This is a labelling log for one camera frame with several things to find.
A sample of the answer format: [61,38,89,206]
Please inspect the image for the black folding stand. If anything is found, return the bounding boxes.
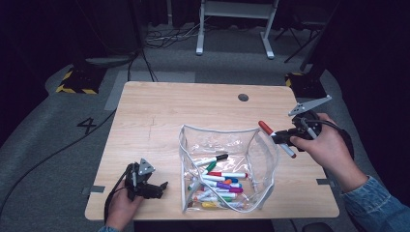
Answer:
[274,18,327,65]

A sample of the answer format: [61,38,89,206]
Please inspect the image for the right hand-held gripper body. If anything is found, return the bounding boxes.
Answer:
[288,95,333,139]

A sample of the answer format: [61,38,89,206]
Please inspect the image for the clear plastic pouch white trim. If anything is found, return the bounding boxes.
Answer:
[178,124,280,214]

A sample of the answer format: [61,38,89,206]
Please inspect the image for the yellow marker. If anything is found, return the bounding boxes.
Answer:
[201,201,226,209]

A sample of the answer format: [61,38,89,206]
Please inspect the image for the black stand cables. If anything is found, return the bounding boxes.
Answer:
[127,47,159,83]

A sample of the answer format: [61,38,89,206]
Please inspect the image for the black base with yellow stripes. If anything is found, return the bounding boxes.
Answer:
[55,64,109,96]
[284,71,329,100]

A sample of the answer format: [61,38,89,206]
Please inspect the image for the bundle of floor cables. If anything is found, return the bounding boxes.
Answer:
[143,18,202,49]

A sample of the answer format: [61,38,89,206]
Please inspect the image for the dark green marker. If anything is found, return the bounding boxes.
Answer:
[202,160,218,175]

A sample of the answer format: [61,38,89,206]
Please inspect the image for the long black floor cable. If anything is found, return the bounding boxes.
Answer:
[0,108,118,218]

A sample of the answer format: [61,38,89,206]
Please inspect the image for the grey tape strip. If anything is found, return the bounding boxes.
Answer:
[81,185,106,195]
[316,178,337,188]

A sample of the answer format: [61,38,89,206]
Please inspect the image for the white metal desk frame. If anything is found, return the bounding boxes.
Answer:
[195,0,280,61]

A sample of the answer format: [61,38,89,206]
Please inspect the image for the person's left hand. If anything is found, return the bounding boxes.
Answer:
[105,181,144,231]

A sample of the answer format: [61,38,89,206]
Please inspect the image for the light green marker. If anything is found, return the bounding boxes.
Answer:
[206,191,238,202]

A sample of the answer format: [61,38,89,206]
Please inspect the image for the black marker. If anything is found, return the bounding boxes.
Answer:
[193,153,229,167]

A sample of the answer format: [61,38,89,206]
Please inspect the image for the person's right hand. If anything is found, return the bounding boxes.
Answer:
[289,112,368,193]

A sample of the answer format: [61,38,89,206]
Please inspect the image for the vermilion red marker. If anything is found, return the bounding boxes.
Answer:
[257,120,298,160]

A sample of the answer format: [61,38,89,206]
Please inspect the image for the hand-held gripper black cable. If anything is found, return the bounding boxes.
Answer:
[103,162,133,224]
[304,118,356,160]

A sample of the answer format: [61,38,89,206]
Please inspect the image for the purple marker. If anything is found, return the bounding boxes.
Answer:
[202,182,232,190]

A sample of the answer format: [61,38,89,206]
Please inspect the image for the right hand-held gripper black cable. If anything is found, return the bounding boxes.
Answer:
[304,118,356,160]

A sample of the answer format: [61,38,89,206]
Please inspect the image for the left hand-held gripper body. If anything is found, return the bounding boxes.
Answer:
[125,158,157,201]

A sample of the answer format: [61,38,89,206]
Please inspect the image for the left hand-held gripper black cable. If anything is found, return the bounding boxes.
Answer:
[103,162,133,224]

